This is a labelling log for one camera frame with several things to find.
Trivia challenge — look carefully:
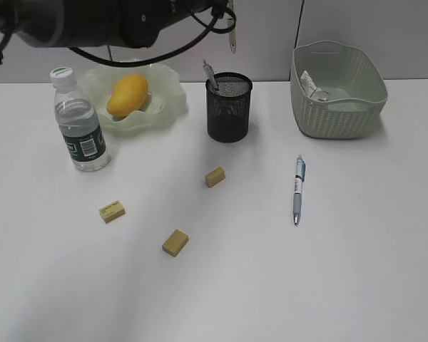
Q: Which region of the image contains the light blue click pen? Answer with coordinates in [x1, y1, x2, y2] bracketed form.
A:
[292, 155, 306, 226]

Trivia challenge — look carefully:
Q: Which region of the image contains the grey click pen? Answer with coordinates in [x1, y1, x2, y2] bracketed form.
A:
[203, 59, 219, 95]

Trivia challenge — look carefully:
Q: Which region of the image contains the yellow mango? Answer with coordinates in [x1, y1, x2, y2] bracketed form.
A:
[106, 74, 148, 118]

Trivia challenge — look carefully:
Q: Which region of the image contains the white waste paper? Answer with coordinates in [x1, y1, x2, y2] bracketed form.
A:
[300, 71, 329, 102]

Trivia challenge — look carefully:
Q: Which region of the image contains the beige click pen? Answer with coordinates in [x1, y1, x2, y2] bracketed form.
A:
[227, 0, 237, 54]

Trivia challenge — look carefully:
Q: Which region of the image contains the clear plastic water bottle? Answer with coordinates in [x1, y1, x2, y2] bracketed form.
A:
[50, 66, 111, 172]

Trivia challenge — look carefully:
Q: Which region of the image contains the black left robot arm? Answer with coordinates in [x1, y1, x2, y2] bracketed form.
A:
[0, 0, 228, 48]

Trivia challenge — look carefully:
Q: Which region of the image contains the yellow eraser upper middle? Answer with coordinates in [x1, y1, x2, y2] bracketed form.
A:
[205, 167, 226, 188]

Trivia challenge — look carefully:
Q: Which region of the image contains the black mesh pen holder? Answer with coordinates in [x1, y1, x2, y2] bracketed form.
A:
[205, 72, 253, 143]

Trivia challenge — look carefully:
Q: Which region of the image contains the green frosted glass plate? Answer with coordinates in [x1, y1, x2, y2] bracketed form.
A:
[78, 63, 188, 134]

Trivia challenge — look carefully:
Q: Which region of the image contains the yellow eraser lower middle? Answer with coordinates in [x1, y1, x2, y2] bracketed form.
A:
[162, 229, 189, 257]

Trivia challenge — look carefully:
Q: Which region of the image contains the yellow eraser with label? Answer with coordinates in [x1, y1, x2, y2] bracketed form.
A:
[99, 200, 126, 224]

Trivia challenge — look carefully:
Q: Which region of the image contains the light green woven basket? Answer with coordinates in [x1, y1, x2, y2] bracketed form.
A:
[290, 41, 388, 140]

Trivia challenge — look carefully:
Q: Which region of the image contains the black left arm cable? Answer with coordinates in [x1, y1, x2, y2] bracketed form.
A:
[0, 0, 238, 68]

